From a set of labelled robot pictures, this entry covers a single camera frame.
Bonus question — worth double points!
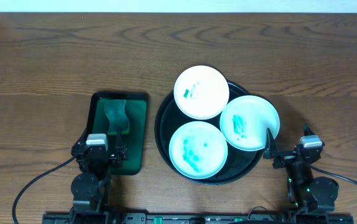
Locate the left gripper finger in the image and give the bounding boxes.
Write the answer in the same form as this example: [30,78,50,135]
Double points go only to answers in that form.
[78,128,88,146]
[116,129,126,149]

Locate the green scouring sponge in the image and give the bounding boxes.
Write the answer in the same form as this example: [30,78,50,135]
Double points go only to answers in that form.
[104,100,130,136]

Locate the pale green plate front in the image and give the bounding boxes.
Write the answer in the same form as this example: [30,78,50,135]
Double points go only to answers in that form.
[169,121,228,180]

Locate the pale green plate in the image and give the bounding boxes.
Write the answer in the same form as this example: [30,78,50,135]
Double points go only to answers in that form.
[220,95,281,151]
[169,121,228,180]

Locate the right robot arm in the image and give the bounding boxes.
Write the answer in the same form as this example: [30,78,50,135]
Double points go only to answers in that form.
[263,124,339,223]

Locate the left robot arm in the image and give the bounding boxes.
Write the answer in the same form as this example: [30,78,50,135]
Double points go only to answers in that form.
[68,129,128,224]

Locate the black rectangular water tray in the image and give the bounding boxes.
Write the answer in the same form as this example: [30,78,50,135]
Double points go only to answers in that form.
[86,91,149,175]

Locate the pale green plate right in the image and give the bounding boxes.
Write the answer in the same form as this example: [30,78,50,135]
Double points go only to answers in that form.
[220,95,281,151]

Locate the white plate with green smear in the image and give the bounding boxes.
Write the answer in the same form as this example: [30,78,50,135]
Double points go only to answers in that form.
[174,65,230,120]

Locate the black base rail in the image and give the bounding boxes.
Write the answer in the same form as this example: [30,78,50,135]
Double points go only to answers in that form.
[42,213,354,224]

